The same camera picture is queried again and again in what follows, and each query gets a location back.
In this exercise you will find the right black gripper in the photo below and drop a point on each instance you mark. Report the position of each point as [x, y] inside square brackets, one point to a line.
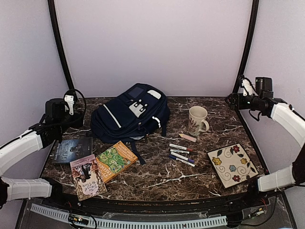
[240, 106]

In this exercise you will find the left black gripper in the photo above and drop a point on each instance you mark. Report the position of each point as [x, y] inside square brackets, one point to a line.
[78, 121]

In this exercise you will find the orange 39-Storey Treehouse book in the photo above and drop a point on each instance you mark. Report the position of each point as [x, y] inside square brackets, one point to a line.
[115, 160]

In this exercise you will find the pink Taming of Shrew book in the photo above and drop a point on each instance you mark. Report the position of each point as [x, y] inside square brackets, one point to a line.
[87, 177]

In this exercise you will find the navy blue student backpack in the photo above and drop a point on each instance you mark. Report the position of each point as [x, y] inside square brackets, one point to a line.
[131, 116]

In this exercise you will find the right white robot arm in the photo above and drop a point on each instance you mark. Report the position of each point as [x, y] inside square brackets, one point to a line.
[283, 142]

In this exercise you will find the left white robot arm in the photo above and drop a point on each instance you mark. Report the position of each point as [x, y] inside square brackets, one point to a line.
[37, 137]

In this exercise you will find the dark Wuthering Heights book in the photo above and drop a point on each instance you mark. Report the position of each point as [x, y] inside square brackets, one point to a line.
[73, 149]

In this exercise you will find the cream floral ceramic mug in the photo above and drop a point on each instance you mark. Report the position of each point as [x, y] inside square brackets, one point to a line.
[197, 120]

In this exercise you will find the square floral ceramic plate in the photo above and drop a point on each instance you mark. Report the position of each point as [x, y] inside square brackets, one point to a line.
[233, 165]

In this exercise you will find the pink pencil-shaped eraser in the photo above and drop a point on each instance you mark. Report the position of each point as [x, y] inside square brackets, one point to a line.
[187, 137]

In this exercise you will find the purple-capped white marker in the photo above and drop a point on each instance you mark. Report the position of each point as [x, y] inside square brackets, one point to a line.
[182, 157]

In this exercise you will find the red-capped white marker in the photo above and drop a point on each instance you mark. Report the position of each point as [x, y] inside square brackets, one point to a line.
[181, 147]

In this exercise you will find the blue-capped white marker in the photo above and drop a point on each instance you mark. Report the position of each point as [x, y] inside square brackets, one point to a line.
[181, 160]

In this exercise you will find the black-capped white marker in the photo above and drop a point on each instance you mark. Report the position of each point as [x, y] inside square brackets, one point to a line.
[183, 151]

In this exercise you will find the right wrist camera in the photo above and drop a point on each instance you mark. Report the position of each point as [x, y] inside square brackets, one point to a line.
[247, 88]

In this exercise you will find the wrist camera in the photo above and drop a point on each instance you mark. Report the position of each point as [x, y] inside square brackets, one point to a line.
[69, 104]
[247, 88]

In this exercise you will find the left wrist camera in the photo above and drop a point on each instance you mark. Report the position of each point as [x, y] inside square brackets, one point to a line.
[69, 104]

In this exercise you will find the right black frame post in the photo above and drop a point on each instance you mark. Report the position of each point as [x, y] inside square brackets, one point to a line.
[248, 43]

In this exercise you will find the black frame post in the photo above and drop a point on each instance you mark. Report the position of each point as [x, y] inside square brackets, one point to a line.
[59, 44]
[248, 43]

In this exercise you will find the left black frame post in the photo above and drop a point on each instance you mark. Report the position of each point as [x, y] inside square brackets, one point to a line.
[59, 44]

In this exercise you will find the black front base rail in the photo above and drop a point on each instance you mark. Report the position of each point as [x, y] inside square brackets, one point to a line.
[266, 211]

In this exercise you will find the grey slotted cable duct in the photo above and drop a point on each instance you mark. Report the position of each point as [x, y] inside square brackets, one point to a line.
[131, 221]

